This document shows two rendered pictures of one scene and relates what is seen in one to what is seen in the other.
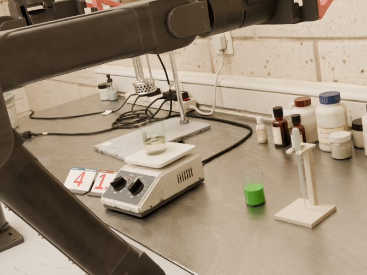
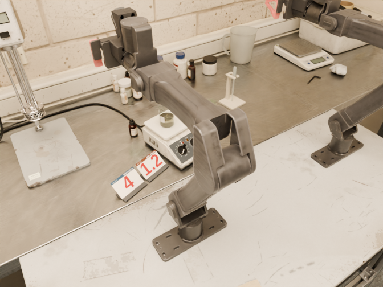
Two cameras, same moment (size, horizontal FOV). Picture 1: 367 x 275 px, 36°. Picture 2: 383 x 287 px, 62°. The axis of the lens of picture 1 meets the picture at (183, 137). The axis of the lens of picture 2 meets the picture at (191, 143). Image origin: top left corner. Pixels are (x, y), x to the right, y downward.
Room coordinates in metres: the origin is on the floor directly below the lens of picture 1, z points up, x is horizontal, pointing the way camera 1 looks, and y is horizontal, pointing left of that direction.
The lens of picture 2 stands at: (1.10, 0.92, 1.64)
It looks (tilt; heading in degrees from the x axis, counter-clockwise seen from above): 41 degrees down; 269
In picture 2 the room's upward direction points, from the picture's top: straight up
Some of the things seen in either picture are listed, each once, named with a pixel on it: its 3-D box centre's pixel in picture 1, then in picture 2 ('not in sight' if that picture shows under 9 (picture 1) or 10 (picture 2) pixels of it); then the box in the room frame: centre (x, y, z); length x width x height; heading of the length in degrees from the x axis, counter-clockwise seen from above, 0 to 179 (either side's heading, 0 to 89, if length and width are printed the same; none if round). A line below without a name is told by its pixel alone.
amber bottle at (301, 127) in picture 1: (297, 131); not in sight; (1.27, -0.27, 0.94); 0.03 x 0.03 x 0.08
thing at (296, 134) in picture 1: (297, 140); not in sight; (0.92, -0.19, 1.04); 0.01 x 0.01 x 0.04; 41
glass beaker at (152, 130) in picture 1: (154, 136); (166, 114); (1.17, 0.06, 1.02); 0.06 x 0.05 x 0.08; 85
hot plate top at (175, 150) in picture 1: (159, 153); (167, 123); (1.17, 0.06, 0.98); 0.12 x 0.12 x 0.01; 43
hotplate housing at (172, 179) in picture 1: (155, 176); (173, 137); (1.15, 0.08, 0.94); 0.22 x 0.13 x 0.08; 133
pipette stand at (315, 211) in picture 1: (301, 181); (233, 89); (0.92, -0.19, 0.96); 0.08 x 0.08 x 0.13; 41
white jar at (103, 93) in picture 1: (106, 91); not in sight; (2.28, 0.28, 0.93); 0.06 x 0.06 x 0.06
